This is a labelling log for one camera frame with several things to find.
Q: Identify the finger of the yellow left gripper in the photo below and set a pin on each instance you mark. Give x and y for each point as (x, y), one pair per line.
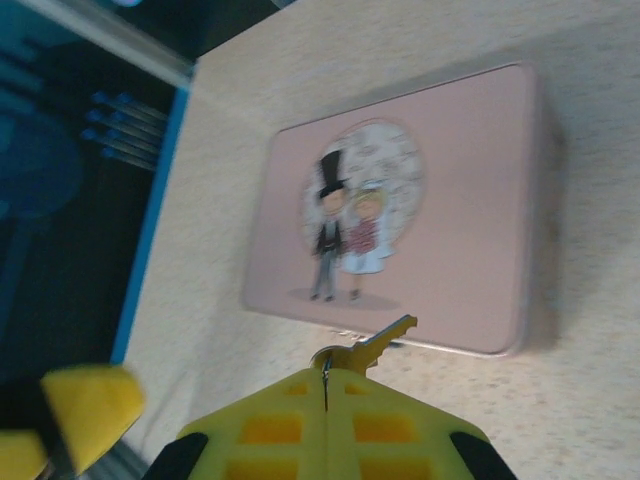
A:
(95, 405)
(17, 457)

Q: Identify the pink tin with wedding couple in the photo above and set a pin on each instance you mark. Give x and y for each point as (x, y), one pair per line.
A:
(450, 225)

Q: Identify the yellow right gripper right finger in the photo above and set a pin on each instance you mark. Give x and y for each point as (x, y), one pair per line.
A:
(380, 430)

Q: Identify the aluminium enclosure post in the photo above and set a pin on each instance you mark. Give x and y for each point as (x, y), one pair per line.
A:
(125, 40)

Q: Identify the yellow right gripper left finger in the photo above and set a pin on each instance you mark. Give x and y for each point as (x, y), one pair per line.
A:
(280, 430)

